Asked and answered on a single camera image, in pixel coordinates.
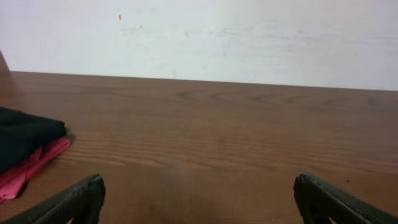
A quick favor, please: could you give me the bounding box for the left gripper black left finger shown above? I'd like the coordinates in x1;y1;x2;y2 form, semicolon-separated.
1;174;106;224

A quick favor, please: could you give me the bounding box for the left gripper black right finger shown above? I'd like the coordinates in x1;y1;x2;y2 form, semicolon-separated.
293;172;397;224

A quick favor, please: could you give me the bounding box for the red folded garment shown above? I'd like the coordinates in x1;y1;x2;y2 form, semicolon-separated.
1;139;72;203

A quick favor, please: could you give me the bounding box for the black folded garment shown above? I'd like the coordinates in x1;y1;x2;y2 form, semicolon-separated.
1;107;67;174

